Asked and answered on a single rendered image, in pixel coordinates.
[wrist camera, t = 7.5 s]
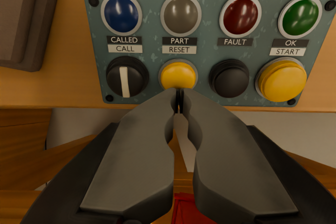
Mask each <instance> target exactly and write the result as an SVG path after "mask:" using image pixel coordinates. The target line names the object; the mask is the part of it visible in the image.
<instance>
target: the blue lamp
mask: <svg viewBox="0 0 336 224"><path fill-rule="evenodd" d="M104 17H105V20H106V22H107V23H108V25H109V26H110V27H111V28H112V29H113V30H115V31H117V32H120V33H126V32H129V31H131V30H133V29H134V28H135V26H136V25H137V23H138V19H139V14H138V10H137V8H136V6H135V5H134V3H133V2H132V1H131V0H109V1H108V2H107V3H106V5H105V8H104Z"/></svg>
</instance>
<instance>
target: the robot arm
mask: <svg viewBox="0 0 336 224"><path fill-rule="evenodd" d="M178 103H179V111H180V114H183V116H184V117H185V118H186V119H187V121H188V132H187V137H188V139H189V140H190V141H191V142H192V144H193V145H194V147H195V148H196V151H197V152H196V154H195V162H194V170H193V179H192V186H193V193H194V200H195V205H196V208H197V209H198V210H199V212H200V213H202V214H203V215H205V216H206V217H208V218H209V219H211V220H213V221H214V222H216V223H217V224H336V198H335V197H334V196H333V195H332V194H331V193H330V192H329V191H328V189H327V188H326V187H325V186H324V185H323V184H322V183H321V182H320V181H318V180H317V179H316V178H315V177H314V176H313V175H312V174H311V173H310V172H309V171H307V170H306V169H305V168H304V167H303V166H302V165H300V164H299V163H298V162H297V161H296V160H295V159H293V158H292V157H291V156H290V155H289V154H287V153H286V152H285V151H284V150H283V149H282V148H280V147H279V146H278V145H277V144H276V143H274V142H273V141H272V140H271V139H270V138H269V137H267V136H266V135H265V134H264V133H263V132H261V131H260V130H259V129H258V128H257V127H256V126H254V125H246V124H245V123H244V122H243V121H242V120H240V119H239V118H238V117H237V116H236V115H234V114H233V113H232V112H231V111H229V110H228V109H226V108H225V107H223V106H222V105H220V104H218V103H216V102H215V101H213V100H211V99H209V98H207V97H206V96H204V95H202V94H200V93H198V92H196V91H195V90H193V89H191V88H188V87H183V88H180V89H178V88H174V87H170V88H168V89H166V90H164V91H163V92H161V93H159V94H157V95H155V96H154V97H152V98H150V99H148V100H146V101H145V102H143V103H141V104H140V105H138V106H136V107H135V108H133V109H132V110H131V111H129V112H128V113H127V114H126V115H125V116H124V117H123V118H122V119H121V120H119V121H118V122H117V123H115V122H111V123H110V124H109V125H108V126H107V127H106V128H105V129H104V130H103V131H101V132H100V133H99V134H98V135H97V136H96V137H95V138H94V139H93V140H92V141H91V142H90V143H89V144H88V145H86V146H85V147H84V148H83V149H82V150H81V151H80V152H79V153H78V154H77V155H76V156H75V157H74V158H73V159H71V160H70V161H69V162H68V163H67V164H66V165H65V166H64V167H63V168H62V169H61V170H60V171H59V172H58V173H57V174H56V175H55V176H54V177H53V178H52V180H51V181H50V182H49V183H48V184H47V185H46V187H45V188H44V189H43V190H42V191H41V193H40V194H39V195H38V197H37V198H36V199H35V201H34V202H33V204H32V205H31V206H30V208H29V209H28V211H27V212H26V214H25V216H24V217H23V219H22V220H21V222H20V224H150V223H152V222H154V221H155V220H157V219H158V218H160V217H162V216H163V215H165V214H166V213H168V212H169V211H170V209H171V208H172V205H173V189H174V161H175V155H174V153H173V151H172V150H171V149H170V147H169V146H168V143H169V142H170V141H171V140H172V138H173V126H174V115H175V114H177V113H178Z"/></svg>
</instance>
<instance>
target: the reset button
mask: <svg viewBox="0 0 336 224"><path fill-rule="evenodd" d="M160 80H161V84H162V86H163V87H164V88H165V89H166V90H167V89H168V88H176V89H181V88H190V89H191V88H192V87H193V86H194V84H195V81H196V74H195V71H194V70H193V68H192V67H191V66H190V65H188V64H186V63H184V62H173V63H170V64H169V65H167V66H166V67H165V68H164V69H163V71H162V73H161V77H160Z"/></svg>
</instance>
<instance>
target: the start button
mask: <svg viewBox="0 0 336 224"><path fill-rule="evenodd" d="M306 81H307V74H306V71H305V70H304V68H303V67H301V66H300V65H299V64H297V63H296V62H294V61H291V60H282V61H278V62H275V63H273V64H272V65H270V66H269V67H267V68H266V69H265V70H264V71H263V73H262V74H261V76H260V78H259V81H258V88H259V90H260V92H261V93H262V95H263V96H264V97H265V98H266V99H268V100H270V101H273V102H284V101H288V100H291V99H293V98H294V97H296V96H297V95H298V94H299V93H300V92H301V91H302V90H303V89H304V87H305V85H306Z"/></svg>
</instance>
